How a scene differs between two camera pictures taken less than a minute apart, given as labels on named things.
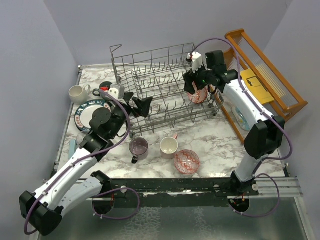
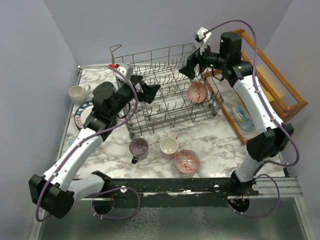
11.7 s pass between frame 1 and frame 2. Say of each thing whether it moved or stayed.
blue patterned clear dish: stayed
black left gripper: moved
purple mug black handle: stayed
